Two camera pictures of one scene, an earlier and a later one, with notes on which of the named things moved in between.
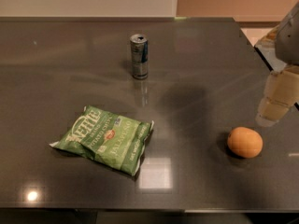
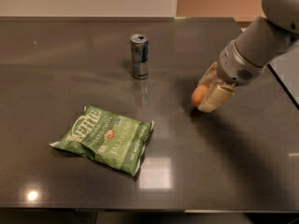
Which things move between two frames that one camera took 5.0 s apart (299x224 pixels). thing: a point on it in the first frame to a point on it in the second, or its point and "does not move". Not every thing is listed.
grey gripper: (288, 41) to (234, 66)
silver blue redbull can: (139, 56) does not move
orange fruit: (244, 142) to (198, 94)
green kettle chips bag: (115, 141) does not move
